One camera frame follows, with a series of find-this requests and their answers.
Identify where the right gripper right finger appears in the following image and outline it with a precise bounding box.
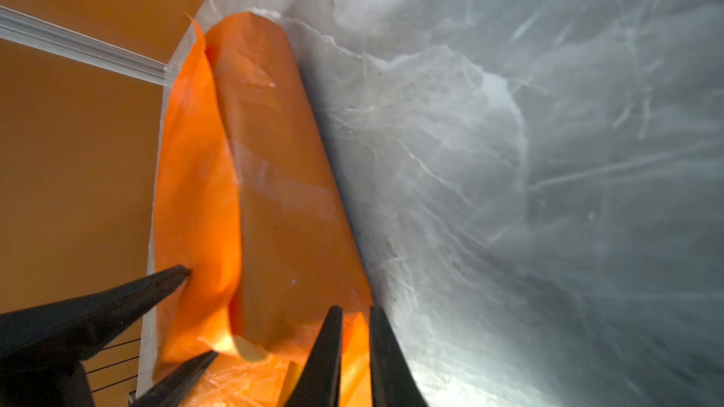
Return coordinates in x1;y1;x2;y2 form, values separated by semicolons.
370;305;428;407

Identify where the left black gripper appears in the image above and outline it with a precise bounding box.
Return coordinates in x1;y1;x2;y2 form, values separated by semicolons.
1;265;219;407

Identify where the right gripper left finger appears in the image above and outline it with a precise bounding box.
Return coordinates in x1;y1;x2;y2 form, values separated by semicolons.
285;306;342;407

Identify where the yellow orange wrapping paper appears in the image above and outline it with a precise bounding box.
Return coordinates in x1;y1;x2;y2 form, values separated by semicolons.
154;11;373;406

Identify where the clear adhesive tape strip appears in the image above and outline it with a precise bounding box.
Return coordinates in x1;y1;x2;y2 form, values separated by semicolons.
229;141;341;222

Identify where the left aluminium corner post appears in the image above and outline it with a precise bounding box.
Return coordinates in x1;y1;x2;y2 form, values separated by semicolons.
1;6;178;87

